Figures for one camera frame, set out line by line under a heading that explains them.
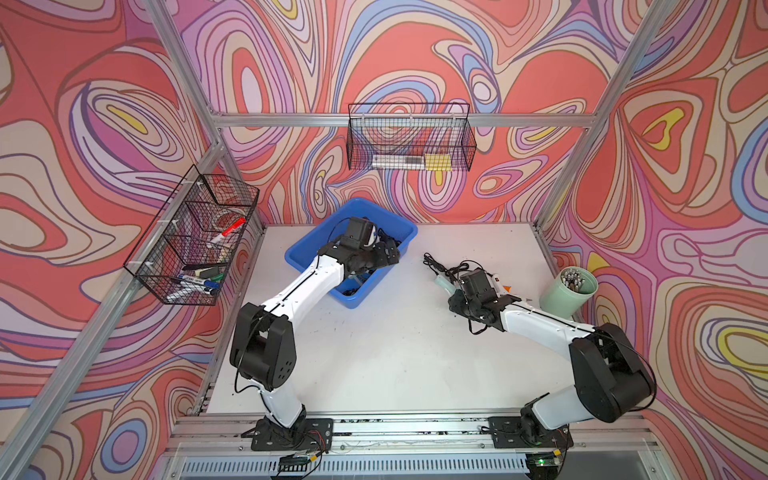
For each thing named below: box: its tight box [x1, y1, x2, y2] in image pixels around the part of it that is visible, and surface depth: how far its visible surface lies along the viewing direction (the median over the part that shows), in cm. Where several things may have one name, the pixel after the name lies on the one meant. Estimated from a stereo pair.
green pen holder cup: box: [539, 266, 599, 320], surface depth 86 cm
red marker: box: [208, 217, 247, 246], surface depth 78 cm
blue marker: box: [178, 274, 220, 290], surface depth 70 cm
